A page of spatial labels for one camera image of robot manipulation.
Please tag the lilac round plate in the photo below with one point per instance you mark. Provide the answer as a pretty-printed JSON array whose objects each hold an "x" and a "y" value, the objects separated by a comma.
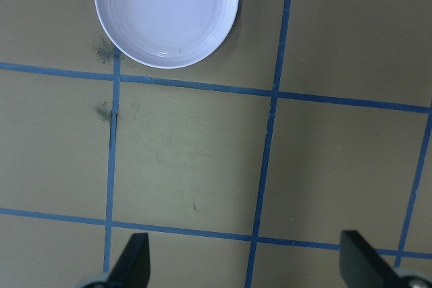
[{"x": 165, "y": 15}]

